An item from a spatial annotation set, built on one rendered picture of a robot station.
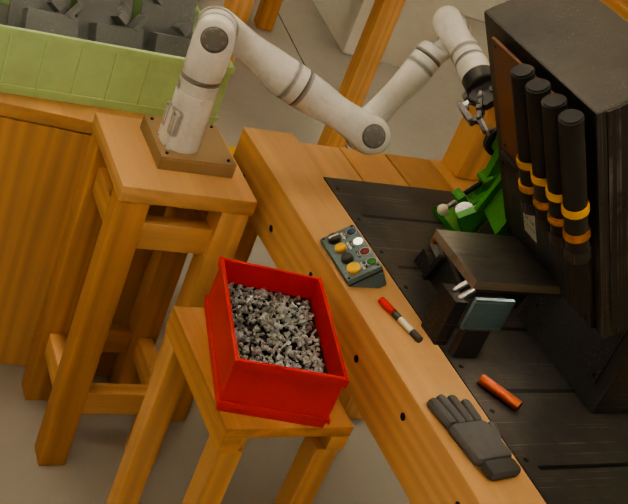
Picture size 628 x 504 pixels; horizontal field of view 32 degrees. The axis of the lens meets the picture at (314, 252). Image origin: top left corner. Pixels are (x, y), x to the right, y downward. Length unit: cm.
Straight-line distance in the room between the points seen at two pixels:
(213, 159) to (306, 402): 77
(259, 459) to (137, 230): 93
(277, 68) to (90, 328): 74
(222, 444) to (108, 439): 110
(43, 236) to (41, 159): 23
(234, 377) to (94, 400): 94
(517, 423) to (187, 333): 64
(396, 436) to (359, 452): 125
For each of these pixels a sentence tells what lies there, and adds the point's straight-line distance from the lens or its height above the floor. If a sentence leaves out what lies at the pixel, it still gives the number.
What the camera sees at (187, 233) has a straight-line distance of 254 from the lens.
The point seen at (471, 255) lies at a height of 113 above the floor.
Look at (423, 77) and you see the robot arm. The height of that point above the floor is 120.
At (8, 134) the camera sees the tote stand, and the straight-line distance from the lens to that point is 277.
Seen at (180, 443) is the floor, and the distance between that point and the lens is 310.
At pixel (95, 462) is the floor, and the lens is 297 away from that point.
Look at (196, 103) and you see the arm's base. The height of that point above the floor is 101.
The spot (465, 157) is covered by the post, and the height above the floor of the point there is 94.
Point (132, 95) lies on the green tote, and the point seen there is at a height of 84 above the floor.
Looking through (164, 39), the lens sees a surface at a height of 92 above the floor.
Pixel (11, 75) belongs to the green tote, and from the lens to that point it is 275.
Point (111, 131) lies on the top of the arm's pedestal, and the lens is 260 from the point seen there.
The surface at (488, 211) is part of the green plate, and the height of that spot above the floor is 112.
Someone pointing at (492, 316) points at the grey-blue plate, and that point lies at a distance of 217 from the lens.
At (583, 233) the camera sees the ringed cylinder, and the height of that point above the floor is 133.
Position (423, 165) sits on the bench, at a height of 88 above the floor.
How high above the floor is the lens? 203
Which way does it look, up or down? 29 degrees down
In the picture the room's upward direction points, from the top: 23 degrees clockwise
